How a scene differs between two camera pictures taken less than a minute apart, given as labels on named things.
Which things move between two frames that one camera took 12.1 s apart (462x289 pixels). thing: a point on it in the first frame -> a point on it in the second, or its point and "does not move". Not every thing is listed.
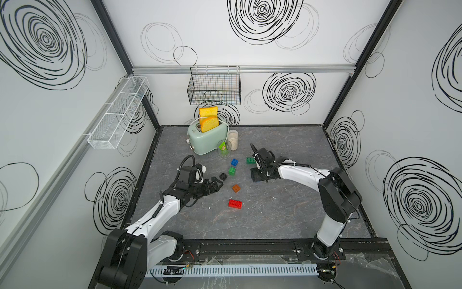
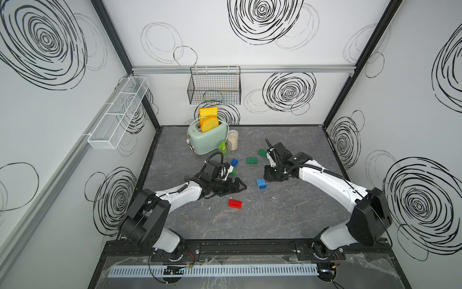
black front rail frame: x=269 y=251 does not move
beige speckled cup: x=233 y=136 does not move
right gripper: x=254 y=174 -> x=267 y=176
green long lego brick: x=250 y=160 does not move
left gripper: x=207 y=189 -> x=230 y=189
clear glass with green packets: x=224 y=147 does not move
